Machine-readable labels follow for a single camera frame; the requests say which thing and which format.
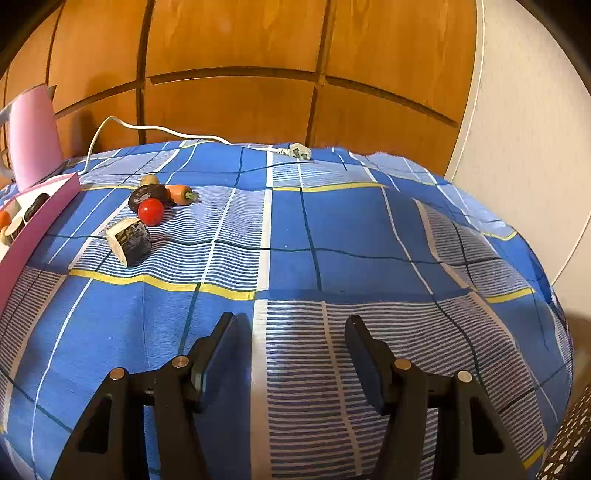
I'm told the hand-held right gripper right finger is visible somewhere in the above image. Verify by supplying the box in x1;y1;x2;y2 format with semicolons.
344;315;527;480

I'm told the small carrot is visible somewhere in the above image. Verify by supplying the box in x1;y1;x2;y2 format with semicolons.
165;184;200;206

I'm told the wooden panelled wardrobe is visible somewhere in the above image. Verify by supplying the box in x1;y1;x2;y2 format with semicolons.
0;0;478;174

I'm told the blue plaid tablecloth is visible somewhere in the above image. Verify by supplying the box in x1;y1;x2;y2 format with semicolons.
0;141;575;480

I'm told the pink shallow box tray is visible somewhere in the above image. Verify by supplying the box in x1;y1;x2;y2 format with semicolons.
0;173;81;315

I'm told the dark eggplant end piece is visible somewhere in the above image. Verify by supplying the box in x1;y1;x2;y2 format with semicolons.
24;193;51;217
128;184;167;214

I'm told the red tomato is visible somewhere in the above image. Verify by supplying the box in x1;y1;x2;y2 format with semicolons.
137;199;165;227

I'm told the white power cord with plug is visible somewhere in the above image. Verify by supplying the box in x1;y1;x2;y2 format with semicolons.
84;115;314;172

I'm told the pink electric kettle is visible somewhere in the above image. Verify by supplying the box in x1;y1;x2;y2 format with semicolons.
0;84;65;191

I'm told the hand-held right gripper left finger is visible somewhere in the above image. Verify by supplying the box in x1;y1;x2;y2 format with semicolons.
51;311;241;480

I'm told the wicker chair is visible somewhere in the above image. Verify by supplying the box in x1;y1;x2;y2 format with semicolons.
536;383;591;480

